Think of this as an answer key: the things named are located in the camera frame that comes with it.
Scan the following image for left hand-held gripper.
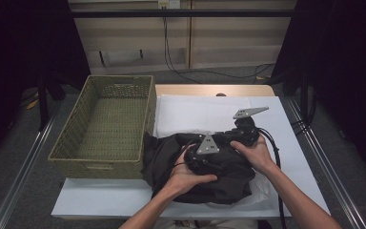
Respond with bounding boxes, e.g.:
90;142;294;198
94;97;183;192
184;133;220;177

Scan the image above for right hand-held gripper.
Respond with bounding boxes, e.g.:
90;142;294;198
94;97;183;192
225;106;270;147

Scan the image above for white mesh laundry bag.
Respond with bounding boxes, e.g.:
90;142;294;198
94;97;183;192
152;94;273;209

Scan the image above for dark grey garment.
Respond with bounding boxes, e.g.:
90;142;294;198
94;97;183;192
141;132;256;205

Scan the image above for green woven basket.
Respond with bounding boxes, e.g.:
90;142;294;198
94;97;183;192
47;74;157;180

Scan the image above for person's right hand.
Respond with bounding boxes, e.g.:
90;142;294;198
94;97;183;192
230;136;275;175

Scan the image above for person's left hand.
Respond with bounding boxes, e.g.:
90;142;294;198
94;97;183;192
165;146;218;198

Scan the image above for black metal stand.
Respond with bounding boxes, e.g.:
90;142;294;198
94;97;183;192
37;73;66;132
299;68;309;122

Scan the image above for black curtain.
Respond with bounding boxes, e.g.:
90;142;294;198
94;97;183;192
0;0;92;170
271;0;366;182

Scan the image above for white table cover sheet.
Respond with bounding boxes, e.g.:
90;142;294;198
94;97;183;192
51;94;331;220

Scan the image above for black horizontal metal bar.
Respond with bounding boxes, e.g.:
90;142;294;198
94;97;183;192
71;9;296;18

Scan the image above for yellow floor tape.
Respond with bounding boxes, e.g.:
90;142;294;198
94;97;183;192
25;92;41;111

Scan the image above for right hand-held gripper cable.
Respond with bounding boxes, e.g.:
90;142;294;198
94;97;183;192
256;127;289;229

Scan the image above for black floor cables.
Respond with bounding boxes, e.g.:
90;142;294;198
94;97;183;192
290;94;315;136

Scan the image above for metal floor rail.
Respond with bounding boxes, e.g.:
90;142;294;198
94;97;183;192
0;104;61;229
285;98;366;229

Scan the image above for black wall cable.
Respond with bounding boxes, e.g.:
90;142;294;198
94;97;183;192
162;15;275;84

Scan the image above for white wall outlet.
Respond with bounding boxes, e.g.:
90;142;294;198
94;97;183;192
157;0;181;10

